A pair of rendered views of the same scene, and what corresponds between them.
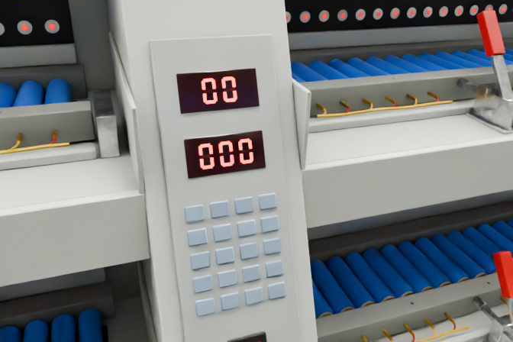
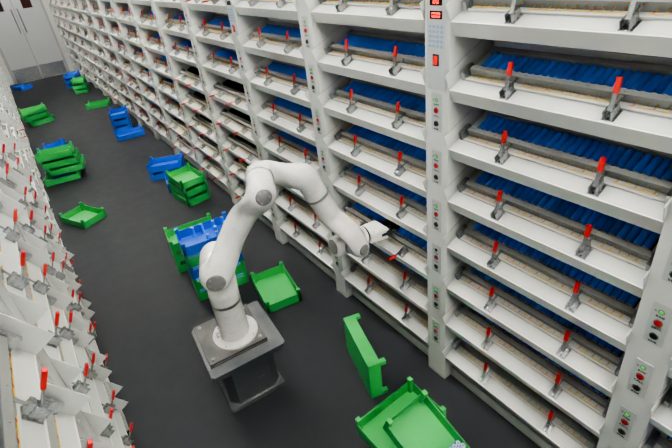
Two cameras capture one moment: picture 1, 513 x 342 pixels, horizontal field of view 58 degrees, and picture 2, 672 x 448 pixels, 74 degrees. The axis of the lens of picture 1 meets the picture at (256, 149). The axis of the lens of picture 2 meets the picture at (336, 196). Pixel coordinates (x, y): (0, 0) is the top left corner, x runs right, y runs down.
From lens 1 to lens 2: 1.25 m
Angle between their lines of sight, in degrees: 75
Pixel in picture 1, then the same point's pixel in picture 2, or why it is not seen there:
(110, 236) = (421, 26)
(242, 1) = not seen: outside the picture
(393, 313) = (491, 71)
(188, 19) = not seen: outside the picture
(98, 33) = not seen: outside the picture
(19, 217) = (409, 19)
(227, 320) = (433, 49)
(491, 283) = (526, 76)
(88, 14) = not seen: outside the picture
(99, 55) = not seen: outside the picture
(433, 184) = (483, 33)
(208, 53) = not seen: outside the picture
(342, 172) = (458, 24)
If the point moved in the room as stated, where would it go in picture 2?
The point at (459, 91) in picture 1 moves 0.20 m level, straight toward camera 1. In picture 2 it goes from (525, 4) to (442, 13)
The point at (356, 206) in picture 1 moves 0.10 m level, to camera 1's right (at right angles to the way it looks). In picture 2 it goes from (465, 33) to (487, 39)
